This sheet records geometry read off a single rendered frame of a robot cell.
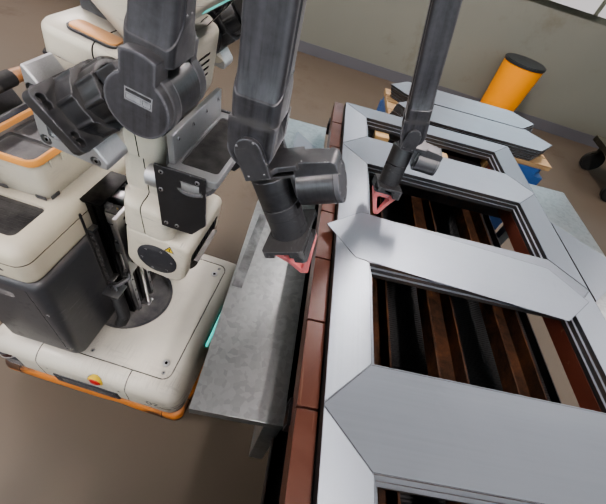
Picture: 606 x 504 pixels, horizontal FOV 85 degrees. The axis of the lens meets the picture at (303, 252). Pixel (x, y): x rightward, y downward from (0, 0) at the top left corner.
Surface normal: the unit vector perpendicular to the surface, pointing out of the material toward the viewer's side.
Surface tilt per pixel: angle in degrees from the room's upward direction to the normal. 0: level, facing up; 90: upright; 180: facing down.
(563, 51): 90
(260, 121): 90
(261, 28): 90
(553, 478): 0
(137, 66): 90
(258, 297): 0
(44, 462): 0
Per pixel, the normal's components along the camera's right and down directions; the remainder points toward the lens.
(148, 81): -0.22, 0.71
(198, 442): 0.21, -0.64
